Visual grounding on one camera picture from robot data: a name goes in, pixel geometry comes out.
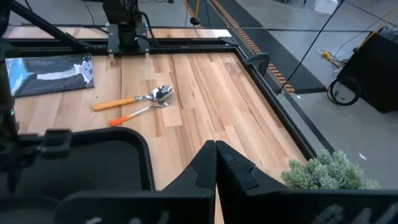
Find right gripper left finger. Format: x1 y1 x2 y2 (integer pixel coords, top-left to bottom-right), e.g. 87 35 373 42
161 139 218 192

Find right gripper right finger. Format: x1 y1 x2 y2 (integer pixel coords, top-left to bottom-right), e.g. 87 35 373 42
216 140 289 224

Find fork with orange handle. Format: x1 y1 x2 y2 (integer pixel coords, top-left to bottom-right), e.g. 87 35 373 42
108 92 178 128

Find spoon with yellow handle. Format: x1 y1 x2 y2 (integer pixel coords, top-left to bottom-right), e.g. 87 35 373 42
92 84 174 113

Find black rectangular tray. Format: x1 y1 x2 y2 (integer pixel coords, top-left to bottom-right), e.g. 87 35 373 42
12 126 157 207

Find black printed mat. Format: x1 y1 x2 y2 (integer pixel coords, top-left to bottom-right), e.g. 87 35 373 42
5 52 96 98

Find green succulent plant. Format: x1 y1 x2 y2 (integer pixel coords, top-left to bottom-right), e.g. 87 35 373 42
280 148 383 191

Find black table clamp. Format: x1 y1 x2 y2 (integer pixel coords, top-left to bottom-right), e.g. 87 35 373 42
244 52 272 77

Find black hazard-striped floor mat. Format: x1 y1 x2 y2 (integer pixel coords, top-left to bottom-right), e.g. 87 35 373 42
208 0 328 95

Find black equipment case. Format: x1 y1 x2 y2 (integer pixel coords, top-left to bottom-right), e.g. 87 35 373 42
336 27 398 114

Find white box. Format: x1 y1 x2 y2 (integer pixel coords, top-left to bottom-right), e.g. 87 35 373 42
313 0 340 15

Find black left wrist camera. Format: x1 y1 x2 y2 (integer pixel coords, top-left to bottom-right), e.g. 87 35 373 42
40 128 73 158

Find coiled black cable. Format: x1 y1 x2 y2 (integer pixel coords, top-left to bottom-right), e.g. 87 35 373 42
326 75 363 107

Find long black cable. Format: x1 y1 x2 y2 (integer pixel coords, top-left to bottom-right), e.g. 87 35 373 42
275 0 344 96

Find yellow cable connector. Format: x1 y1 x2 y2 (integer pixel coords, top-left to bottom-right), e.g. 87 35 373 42
317 47 346 70

